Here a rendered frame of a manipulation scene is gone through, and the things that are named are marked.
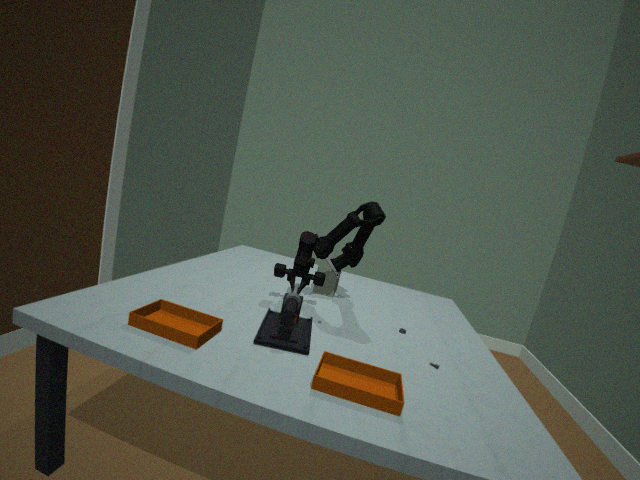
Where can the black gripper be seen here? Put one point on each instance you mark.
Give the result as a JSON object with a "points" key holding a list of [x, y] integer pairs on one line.
{"points": [[280, 271]]}

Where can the orange shallow tray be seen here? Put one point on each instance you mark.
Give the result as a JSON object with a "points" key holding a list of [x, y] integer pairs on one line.
{"points": [[359, 382], [175, 322]]}

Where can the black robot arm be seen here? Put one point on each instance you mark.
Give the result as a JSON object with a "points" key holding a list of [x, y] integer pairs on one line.
{"points": [[353, 252]]}

